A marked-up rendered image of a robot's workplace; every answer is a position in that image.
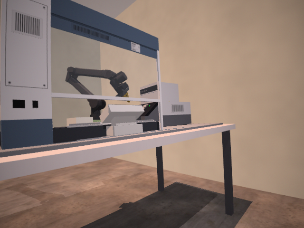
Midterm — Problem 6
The white thermal cycler with black keypad panel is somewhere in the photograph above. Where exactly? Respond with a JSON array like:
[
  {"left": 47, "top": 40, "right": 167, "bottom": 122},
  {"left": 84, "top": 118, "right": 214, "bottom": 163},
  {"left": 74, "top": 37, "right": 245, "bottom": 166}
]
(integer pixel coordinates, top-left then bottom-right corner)
[{"left": 136, "top": 82, "right": 191, "bottom": 126}]

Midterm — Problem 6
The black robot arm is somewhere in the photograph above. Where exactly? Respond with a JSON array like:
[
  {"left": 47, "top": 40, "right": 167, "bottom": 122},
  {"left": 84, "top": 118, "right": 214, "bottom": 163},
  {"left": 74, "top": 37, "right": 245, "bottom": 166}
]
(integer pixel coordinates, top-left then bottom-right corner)
[{"left": 88, "top": 99, "right": 106, "bottom": 120}]

